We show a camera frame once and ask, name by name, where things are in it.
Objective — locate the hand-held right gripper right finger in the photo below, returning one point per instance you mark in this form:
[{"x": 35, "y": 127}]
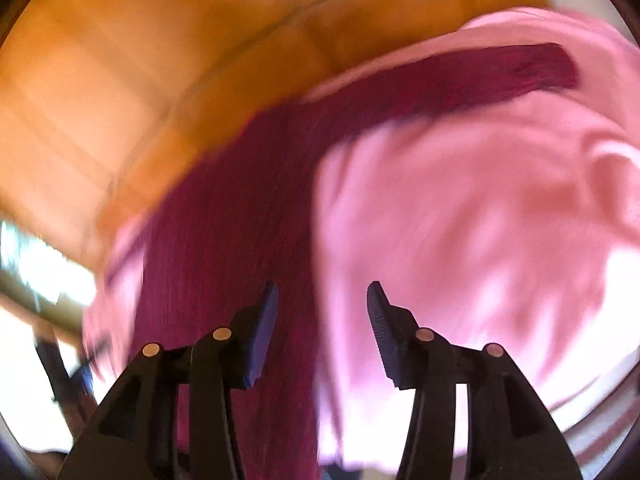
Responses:
[{"x": 382, "y": 330}]

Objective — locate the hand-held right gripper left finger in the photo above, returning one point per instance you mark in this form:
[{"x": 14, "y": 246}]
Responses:
[{"x": 262, "y": 330}]

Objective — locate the maroon knitted garment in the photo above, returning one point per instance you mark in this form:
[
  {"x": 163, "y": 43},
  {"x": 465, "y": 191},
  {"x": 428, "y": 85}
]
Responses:
[{"x": 225, "y": 210}]

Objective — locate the window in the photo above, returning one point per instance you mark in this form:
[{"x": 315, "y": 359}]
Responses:
[{"x": 30, "y": 265}]

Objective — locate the pink bed sheet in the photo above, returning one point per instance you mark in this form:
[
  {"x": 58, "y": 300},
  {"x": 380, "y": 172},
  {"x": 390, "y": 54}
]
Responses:
[{"x": 450, "y": 210}]

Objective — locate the wooden wardrobe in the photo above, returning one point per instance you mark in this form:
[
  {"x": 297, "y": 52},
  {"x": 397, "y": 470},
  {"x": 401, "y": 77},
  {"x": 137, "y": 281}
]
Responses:
[{"x": 150, "y": 60}]

